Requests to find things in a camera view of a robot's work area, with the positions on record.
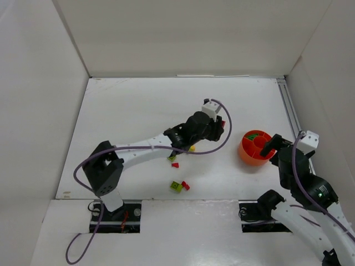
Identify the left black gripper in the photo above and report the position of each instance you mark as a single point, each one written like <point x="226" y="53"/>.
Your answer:
<point x="217" y="130"/>

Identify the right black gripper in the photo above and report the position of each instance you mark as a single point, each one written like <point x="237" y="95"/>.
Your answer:
<point x="280" y="145"/>

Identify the dark green lego plate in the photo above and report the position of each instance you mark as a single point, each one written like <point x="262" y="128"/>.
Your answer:
<point x="252" y="136"/>

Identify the lime green square lego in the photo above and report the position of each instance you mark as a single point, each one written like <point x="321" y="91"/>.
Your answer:
<point x="172" y="158"/>

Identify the small red sloped lego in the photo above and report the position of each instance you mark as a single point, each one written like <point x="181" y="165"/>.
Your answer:
<point x="175" y="165"/>

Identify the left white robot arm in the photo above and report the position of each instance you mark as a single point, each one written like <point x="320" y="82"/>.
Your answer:
<point x="107" y="162"/>

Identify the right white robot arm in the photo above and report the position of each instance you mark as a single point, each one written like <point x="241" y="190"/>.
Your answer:
<point x="333" y="241"/>

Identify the orange round divided container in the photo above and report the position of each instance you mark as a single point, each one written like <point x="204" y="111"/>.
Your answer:
<point x="249" y="151"/>

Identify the small red lego near front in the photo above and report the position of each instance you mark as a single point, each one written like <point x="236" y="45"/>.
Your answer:
<point x="185" y="185"/>

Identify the lime green lego near front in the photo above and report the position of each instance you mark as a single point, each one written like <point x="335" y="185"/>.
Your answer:
<point x="176" y="187"/>

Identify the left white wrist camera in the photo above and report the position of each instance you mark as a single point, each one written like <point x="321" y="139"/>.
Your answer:
<point x="211" y="108"/>

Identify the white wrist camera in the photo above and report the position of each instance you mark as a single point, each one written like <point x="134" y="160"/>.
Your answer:
<point x="211" y="108"/>
<point x="308" y="142"/>

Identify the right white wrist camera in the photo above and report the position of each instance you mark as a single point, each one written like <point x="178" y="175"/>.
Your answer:
<point x="308" y="142"/>

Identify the aluminium rail on right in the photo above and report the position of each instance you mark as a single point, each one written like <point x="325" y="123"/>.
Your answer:
<point x="289" y="107"/>

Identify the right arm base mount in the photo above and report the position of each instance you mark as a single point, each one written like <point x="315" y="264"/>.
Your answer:
<point x="254" y="221"/>

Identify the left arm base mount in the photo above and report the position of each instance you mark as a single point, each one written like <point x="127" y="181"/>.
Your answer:
<point x="124" y="221"/>

